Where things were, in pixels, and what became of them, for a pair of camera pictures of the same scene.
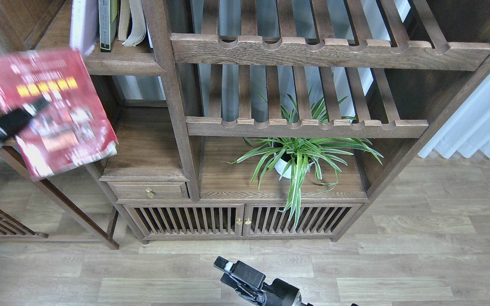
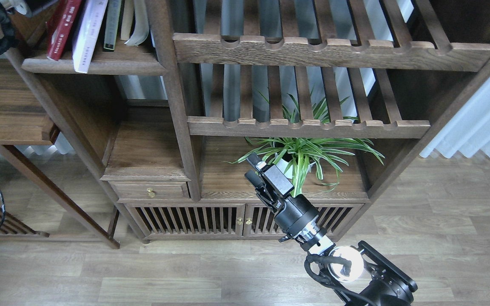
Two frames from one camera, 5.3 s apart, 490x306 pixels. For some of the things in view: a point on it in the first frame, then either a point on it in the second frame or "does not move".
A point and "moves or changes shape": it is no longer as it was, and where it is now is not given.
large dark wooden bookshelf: [256, 120] does not move
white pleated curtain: [487, 120] does not move
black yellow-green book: [108, 18] moves or changes shape
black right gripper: [249, 284] → [293, 211]
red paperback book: [75, 129] → [62, 15]
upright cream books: [139, 26] does not move
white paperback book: [84, 33] moves or changes shape
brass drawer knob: [151, 193] does not move
